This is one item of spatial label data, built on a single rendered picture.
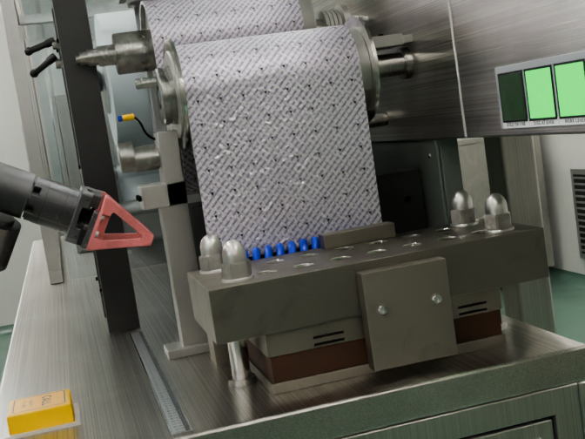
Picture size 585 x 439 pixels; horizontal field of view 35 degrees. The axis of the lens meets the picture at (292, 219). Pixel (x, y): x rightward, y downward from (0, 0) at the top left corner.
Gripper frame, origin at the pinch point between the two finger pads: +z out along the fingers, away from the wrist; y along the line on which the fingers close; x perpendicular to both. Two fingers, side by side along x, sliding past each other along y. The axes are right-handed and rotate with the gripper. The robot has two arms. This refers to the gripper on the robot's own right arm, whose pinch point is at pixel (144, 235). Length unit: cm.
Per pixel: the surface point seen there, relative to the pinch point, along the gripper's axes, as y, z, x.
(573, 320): -292, 249, 7
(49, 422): 13.9, -4.5, -21.7
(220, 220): 0.0, 8.5, 5.0
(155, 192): -7.3, 0.3, 5.5
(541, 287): -14, 63, 11
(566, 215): -371, 272, 63
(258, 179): -0.2, 11.5, 11.6
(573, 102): 35, 31, 28
